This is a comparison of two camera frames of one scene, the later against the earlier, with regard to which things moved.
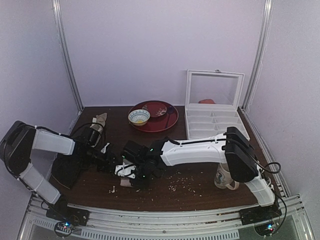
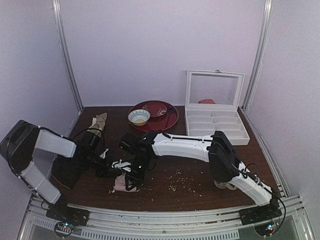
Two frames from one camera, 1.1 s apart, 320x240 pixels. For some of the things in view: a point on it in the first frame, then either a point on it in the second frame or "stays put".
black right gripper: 135,178 to 135,176
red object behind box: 207,101 stays put
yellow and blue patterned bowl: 139,117 stays put
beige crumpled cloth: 99,122 stays put
